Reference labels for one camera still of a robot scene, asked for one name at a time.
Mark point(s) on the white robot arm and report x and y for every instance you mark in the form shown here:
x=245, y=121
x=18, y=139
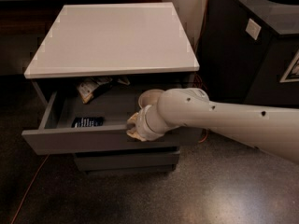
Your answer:
x=273, y=130

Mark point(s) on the white bowl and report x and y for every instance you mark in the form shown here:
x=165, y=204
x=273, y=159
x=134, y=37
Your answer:
x=149, y=97

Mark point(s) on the white label on bin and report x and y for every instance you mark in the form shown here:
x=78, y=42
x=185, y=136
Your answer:
x=253, y=29

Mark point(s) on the brown and white snack bag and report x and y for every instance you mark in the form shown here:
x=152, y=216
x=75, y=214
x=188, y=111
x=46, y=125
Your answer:
x=89, y=87

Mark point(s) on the grey drawer cabinet white top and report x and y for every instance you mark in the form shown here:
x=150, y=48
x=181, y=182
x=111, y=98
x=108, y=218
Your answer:
x=145, y=42

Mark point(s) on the black bin with round hole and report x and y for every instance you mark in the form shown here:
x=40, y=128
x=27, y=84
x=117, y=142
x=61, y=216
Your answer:
x=234, y=67

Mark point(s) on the framed sign on bin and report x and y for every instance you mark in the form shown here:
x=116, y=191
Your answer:
x=292, y=72

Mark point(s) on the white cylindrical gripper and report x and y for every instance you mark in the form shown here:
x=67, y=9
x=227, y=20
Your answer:
x=142, y=124

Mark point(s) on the blue rxbar blueberry bar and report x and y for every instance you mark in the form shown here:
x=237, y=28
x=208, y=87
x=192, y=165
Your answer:
x=87, y=122

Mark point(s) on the grey top drawer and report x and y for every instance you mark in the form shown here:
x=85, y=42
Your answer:
x=56, y=135

